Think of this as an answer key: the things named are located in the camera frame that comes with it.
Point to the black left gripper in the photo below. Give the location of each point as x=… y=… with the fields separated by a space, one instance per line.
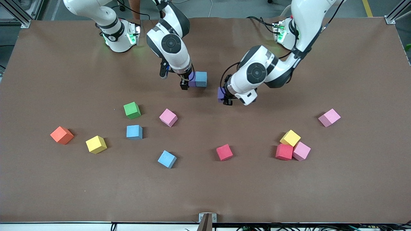
x=225 y=95

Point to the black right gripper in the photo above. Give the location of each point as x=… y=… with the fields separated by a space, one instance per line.
x=185 y=80

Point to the purple foam cube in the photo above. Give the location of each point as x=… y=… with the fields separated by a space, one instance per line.
x=192 y=81
x=220 y=94

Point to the blue foam cube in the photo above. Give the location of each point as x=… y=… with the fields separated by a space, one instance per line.
x=167 y=159
x=134 y=132
x=201 y=79

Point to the pink foam cube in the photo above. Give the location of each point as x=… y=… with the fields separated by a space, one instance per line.
x=301 y=151
x=329 y=117
x=168 y=117

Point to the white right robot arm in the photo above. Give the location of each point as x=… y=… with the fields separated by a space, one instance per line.
x=171 y=43

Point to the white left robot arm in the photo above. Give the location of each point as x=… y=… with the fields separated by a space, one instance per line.
x=257 y=73

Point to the red foam cube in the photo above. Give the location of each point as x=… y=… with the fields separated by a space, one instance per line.
x=284 y=151
x=224 y=152

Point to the green foam cube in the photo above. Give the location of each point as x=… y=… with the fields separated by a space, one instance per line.
x=132 y=110

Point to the yellow foam cube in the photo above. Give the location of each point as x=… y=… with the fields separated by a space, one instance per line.
x=290 y=138
x=96 y=144

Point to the person's bare leg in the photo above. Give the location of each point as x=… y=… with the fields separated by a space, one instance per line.
x=134 y=8

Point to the large table cover mat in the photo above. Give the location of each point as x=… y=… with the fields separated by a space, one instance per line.
x=205 y=192

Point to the orange foam cube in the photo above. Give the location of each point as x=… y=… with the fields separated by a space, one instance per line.
x=62 y=135

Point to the small green item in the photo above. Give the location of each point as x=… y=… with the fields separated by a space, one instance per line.
x=408 y=47

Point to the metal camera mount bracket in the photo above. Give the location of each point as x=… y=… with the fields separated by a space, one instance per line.
x=207 y=219

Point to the aluminium frame post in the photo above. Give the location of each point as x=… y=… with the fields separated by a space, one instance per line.
x=390 y=20
x=19 y=14

